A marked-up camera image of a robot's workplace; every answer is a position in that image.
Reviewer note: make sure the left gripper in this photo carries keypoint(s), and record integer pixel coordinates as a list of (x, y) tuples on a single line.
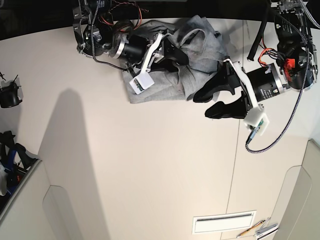
[(227, 79)]

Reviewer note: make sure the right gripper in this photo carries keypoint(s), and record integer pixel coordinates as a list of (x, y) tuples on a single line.
[(163, 58)]

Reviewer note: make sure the grey T-shirt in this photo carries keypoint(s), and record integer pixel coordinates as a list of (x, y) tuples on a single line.
[(200, 42)]

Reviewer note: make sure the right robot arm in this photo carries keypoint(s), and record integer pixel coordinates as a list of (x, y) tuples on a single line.
[(96, 34)]

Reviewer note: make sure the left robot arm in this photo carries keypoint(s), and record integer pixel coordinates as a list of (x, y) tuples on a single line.
[(292, 65)]

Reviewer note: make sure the yellow pencil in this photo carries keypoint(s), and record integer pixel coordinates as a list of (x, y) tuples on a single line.
[(260, 223)]

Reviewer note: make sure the white vent plate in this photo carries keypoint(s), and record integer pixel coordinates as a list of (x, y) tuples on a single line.
[(223, 222)]

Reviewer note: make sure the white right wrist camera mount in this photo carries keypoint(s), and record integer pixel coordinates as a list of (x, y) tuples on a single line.
[(143, 80)]

